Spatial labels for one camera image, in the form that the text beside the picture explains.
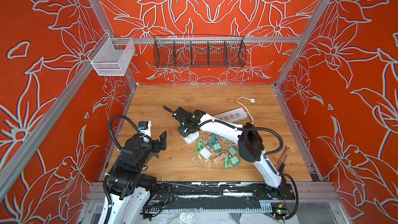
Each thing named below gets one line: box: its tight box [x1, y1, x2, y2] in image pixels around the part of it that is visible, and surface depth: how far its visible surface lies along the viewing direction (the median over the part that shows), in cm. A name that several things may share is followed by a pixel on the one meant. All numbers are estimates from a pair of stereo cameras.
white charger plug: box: [200, 146, 212, 160], surface depth 85 cm
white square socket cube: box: [182, 131, 200, 145], surface depth 90 cm
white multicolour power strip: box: [212, 107, 248, 124], surface depth 100 cm
